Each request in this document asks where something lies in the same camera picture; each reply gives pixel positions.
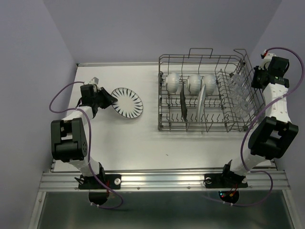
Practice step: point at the grey wire dish rack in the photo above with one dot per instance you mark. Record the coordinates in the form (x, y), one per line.
(219, 109)

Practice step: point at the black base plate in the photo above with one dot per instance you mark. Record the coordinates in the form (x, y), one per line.
(112, 181)
(219, 180)

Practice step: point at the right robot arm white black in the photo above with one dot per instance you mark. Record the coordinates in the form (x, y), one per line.
(275, 133)

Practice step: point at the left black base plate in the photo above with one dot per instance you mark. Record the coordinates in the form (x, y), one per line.
(112, 181)

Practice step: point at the white ribbed bowl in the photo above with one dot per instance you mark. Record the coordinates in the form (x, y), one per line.
(194, 84)
(173, 84)
(210, 83)

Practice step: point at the clear textured glass rear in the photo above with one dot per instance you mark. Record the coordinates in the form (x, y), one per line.
(236, 81)

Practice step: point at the clear textured glass middle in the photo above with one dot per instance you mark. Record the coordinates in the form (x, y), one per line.
(238, 95)

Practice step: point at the white plate red strawberries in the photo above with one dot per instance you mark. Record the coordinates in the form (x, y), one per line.
(200, 104)

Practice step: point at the clear textured glass front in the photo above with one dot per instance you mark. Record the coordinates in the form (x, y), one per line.
(243, 109)

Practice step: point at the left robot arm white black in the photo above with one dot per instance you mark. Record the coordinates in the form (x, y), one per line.
(71, 136)

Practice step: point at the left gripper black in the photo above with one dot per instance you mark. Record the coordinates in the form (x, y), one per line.
(109, 99)

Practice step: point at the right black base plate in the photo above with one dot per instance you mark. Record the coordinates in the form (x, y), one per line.
(219, 180)

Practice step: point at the white plate blue stripes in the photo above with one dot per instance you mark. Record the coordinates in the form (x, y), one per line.
(129, 104)

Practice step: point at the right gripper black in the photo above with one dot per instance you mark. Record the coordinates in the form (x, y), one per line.
(253, 83)

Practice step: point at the clear textured glass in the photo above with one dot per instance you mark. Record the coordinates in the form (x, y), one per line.
(236, 81)
(243, 109)
(238, 95)

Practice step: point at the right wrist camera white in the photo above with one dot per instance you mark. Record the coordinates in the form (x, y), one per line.
(266, 59)

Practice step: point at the dark teal square plate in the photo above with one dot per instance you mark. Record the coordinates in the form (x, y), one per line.
(183, 103)

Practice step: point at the aluminium mounting rail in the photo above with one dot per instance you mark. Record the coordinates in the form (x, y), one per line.
(162, 180)

